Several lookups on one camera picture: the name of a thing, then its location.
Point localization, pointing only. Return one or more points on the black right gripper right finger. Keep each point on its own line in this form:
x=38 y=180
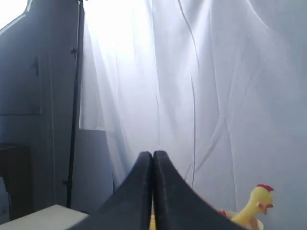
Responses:
x=177 y=206

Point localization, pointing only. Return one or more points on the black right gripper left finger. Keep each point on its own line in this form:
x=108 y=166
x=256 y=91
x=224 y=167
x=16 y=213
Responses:
x=129 y=208

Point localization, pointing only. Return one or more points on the yellow rubber chicken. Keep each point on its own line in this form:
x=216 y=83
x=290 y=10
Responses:
x=222 y=212

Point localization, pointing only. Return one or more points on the yellow rubber chicken whole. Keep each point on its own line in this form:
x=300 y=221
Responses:
x=260 y=200

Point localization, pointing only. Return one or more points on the cream bin marked O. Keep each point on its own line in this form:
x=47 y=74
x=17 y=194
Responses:
x=253 y=224

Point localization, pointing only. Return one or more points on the dark cabinet at left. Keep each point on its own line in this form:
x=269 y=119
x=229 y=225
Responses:
x=15 y=169

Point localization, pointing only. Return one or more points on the blue-grey backdrop curtain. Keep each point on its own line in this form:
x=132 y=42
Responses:
x=220 y=85

